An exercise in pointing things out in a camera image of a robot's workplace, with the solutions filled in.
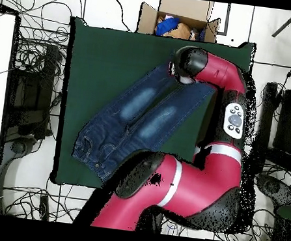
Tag tan fabric item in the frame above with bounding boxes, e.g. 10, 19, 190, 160
168, 21, 193, 41

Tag black power strip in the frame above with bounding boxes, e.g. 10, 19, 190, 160
37, 194, 52, 221

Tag black metal rod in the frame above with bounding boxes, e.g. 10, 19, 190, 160
271, 8, 291, 40

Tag blue denim jeans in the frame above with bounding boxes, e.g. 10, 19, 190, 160
68, 52, 219, 195

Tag open cardboard box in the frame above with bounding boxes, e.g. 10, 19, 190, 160
136, 0, 223, 44

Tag dark green table cloth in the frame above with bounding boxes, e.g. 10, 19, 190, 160
49, 15, 258, 207

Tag bright blue cloth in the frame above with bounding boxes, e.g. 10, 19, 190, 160
155, 15, 181, 38

